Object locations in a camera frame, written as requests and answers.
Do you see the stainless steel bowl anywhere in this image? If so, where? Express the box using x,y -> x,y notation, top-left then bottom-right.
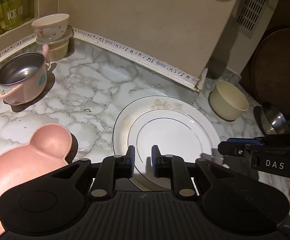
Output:
260,103 -> 290,135

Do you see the small white rimmed plate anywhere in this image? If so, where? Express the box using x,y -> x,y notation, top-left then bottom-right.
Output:
127,109 -> 212,189

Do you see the large white floral plate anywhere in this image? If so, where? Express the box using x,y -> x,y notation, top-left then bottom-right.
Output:
112,96 -> 222,191

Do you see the cream round bowl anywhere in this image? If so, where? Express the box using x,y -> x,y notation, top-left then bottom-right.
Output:
208,80 -> 249,121

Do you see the pink bear-shaped plate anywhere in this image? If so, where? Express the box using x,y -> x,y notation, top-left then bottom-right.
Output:
0,124 -> 72,235

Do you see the pink steel-lined handled bowl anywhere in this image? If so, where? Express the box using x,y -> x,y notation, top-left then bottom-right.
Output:
0,44 -> 50,106

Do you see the round wooden cutting board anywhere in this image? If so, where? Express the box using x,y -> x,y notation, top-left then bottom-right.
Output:
250,29 -> 290,114

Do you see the beige ribbed cup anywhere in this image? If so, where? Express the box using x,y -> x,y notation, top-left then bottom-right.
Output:
36,28 -> 74,61

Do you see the white ventilation grille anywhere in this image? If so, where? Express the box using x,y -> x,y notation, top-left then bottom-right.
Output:
235,0 -> 267,38

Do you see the white floral ceramic bowl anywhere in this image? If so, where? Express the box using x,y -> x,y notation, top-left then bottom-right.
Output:
31,14 -> 70,42

